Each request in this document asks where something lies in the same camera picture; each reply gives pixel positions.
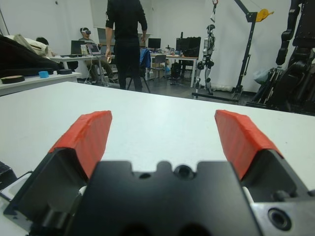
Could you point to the black monitor seen from behind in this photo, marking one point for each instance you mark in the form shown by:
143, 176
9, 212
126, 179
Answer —
77, 46

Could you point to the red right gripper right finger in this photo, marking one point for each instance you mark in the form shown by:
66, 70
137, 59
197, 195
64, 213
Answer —
241, 140

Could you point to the standing person in black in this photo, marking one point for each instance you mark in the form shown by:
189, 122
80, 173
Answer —
126, 37

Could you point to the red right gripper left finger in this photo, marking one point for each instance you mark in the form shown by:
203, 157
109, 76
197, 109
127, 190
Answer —
86, 137

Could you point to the black gantry crane frame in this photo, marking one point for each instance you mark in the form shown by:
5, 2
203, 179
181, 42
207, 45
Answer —
248, 49

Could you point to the blue jacket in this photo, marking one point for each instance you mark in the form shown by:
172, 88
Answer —
145, 57

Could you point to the small black tape roll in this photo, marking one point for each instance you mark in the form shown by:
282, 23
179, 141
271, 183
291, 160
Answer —
64, 72

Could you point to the black humanoid robot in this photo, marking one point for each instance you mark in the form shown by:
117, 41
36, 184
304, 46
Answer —
302, 37

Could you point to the black bag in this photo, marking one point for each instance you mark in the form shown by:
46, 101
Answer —
193, 46

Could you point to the open grey laptop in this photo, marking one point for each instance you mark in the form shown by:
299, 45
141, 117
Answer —
94, 49

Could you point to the wood topped office desk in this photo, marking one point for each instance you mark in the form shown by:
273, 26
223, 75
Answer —
187, 58

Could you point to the white office desk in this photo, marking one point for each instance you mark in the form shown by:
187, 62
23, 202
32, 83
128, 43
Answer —
71, 58

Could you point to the silver humanoid robot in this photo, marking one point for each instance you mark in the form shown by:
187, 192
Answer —
208, 46

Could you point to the seated person wearing headset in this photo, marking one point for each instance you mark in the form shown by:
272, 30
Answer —
85, 36

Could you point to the small black desk monitor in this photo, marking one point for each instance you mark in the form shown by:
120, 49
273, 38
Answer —
154, 43

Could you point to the blue tape roll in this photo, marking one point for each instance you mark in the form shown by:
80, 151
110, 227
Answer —
43, 74

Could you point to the stacked black folding frames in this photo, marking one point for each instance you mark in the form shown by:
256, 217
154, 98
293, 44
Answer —
270, 91

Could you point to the person resting head on desk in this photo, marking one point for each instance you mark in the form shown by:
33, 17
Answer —
43, 40

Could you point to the grey office chair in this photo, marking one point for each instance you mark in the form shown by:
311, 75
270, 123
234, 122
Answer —
160, 59

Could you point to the large black tape roll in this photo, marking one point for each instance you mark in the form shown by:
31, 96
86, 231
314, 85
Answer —
12, 79

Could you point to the pale blue plastic bag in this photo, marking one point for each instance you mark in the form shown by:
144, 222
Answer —
261, 77

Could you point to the large black case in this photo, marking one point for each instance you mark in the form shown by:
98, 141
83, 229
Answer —
19, 61

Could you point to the beige cloth bag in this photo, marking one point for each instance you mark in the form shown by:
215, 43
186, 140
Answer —
29, 44

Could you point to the white side table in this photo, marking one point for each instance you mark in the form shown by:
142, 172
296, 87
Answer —
37, 82

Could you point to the white VR headset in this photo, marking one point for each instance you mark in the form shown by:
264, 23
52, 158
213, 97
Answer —
86, 31

